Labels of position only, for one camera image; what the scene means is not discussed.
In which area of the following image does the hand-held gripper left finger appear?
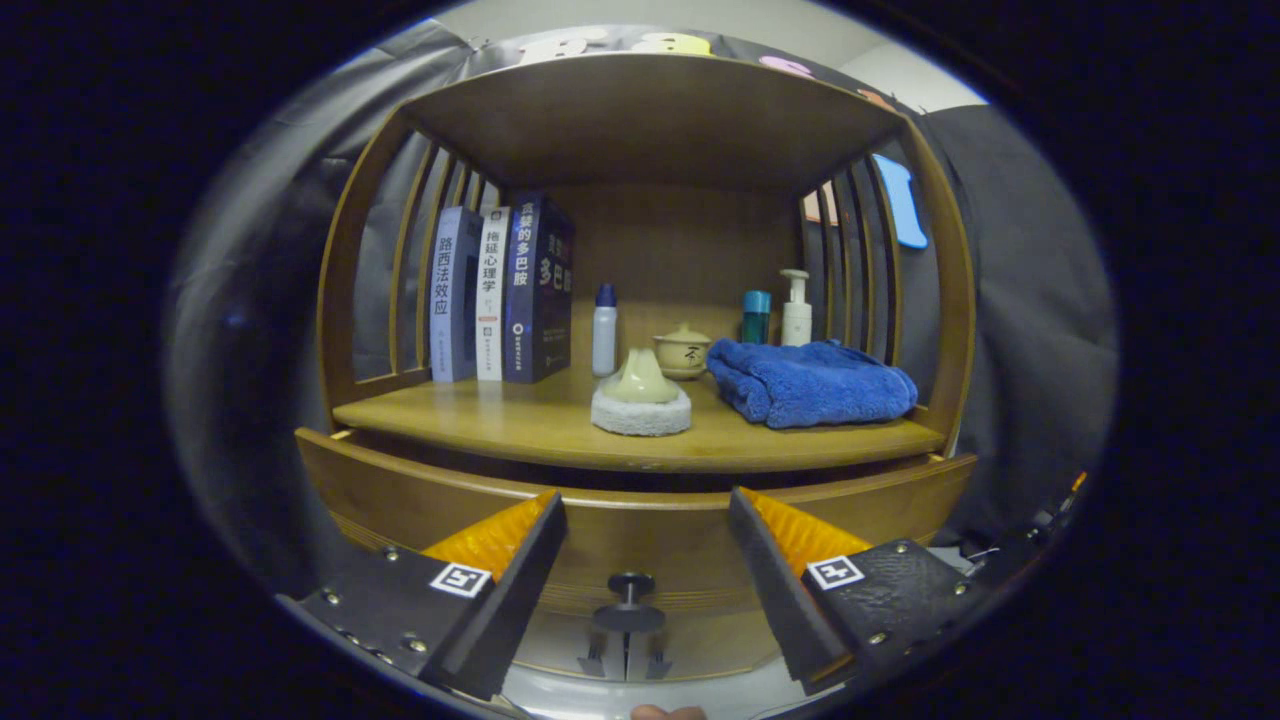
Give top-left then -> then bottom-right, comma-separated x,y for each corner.
298,490 -> 568,701

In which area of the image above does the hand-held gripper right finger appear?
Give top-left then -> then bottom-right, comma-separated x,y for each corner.
728,488 -> 1001,696

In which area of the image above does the wooden drawer with black knob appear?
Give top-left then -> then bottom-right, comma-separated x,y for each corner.
295,428 -> 978,636

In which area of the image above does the cream brush with white base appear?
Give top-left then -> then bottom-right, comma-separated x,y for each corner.
590,347 -> 693,438

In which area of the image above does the wooden cabinet door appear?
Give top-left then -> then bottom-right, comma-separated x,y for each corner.
625,605 -> 791,681
515,605 -> 629,681

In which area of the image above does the wooden countertop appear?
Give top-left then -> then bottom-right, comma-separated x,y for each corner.
332,365 -> 946,474

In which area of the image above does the wooden cabinet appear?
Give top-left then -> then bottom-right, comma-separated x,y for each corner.
295,52 -> 978,686

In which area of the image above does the folded blue towel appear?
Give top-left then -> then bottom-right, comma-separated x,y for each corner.
706,339 -> 919,430

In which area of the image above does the beige lidded tea cup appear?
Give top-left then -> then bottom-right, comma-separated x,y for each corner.
654,322 -> 713,381

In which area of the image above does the black orange device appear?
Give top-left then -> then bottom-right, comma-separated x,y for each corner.
960,470 -> 1091,576

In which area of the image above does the white pump bottle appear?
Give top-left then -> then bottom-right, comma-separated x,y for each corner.
780,269 -> 813,347

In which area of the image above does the white bottle with blue cap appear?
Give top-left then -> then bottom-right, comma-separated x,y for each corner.
592,284 -> 619,378

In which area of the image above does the white book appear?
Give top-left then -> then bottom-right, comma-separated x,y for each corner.
476,206 -> 511,382

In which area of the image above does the pale blue book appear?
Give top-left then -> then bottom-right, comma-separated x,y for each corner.
430,206 -> 484,384

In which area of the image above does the dark blue book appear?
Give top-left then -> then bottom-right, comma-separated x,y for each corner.
502,193 -> 575,384

